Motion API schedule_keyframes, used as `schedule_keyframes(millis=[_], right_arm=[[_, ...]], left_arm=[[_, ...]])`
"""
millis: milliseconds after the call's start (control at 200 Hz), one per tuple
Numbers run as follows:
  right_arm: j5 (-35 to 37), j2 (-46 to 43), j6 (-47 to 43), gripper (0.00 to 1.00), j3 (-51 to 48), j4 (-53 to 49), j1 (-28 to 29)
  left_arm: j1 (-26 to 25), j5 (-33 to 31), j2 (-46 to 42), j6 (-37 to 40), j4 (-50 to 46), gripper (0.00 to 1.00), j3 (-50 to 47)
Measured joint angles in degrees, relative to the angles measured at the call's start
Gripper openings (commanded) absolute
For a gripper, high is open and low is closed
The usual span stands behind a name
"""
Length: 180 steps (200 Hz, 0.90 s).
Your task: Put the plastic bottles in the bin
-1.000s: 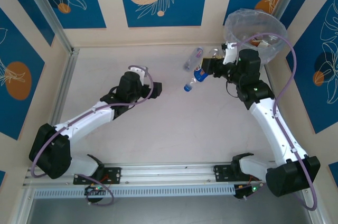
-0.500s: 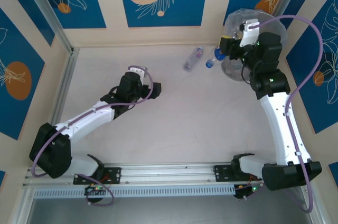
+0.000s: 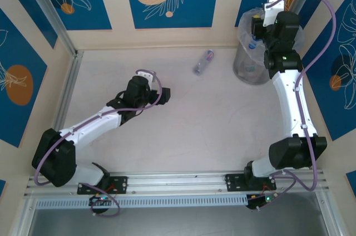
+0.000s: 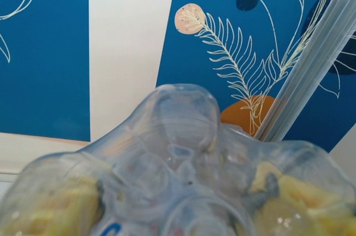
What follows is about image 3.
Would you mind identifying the aluminium mounting rail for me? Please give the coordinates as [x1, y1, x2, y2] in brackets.
[23, 170, 330, 198]

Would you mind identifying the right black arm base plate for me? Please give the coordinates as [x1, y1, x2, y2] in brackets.
[224, 174, 278, 192]

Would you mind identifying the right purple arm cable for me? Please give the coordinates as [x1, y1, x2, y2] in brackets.
[255, 0, 337, 212]

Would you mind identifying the blue label cola bottle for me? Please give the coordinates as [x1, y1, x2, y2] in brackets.
[248, 35, 261, 51]

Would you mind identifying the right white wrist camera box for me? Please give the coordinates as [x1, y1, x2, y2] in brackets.
[263, 0, 286, 27]

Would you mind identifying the grey metal shelf panel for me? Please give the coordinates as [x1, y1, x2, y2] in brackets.
[27, 206, 330, 236]

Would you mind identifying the small blue label water bottle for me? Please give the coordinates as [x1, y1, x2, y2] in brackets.
[193, 48, 215, 77]

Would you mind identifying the grey trash bin with liner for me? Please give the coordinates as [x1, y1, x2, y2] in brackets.
[239, 7, 305, 66]

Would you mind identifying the grey slotted cable duct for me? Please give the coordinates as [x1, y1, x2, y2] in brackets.
[34, 193, 249, 210]

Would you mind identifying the left aluminium frame post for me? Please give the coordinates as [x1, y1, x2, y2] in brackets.
[19, 0, 78, 56]

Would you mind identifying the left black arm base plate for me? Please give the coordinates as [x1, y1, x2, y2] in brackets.
[77, 176, 128, 195]

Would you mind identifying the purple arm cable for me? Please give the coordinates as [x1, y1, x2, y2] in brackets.
[255, 0, 337, 212]
[33, 68, 164, 217]

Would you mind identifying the left small controller board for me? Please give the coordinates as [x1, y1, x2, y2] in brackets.
[88, 194, 115, 207]

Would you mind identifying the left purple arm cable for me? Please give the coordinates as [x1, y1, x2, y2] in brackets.
[33, 68, 164, 217]

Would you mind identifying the right small controller board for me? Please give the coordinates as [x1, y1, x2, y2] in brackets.
[246, 193, 279, 211]

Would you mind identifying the small controller board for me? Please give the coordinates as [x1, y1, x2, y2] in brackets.
[246, 193, 279, 211]
[88, 194, 115, 207]

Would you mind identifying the grey waste bin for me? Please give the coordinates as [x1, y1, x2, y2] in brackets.
[233, 42, 273, 85]

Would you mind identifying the left aluminium side rail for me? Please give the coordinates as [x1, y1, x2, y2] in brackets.
[41, 50, 84, 175]

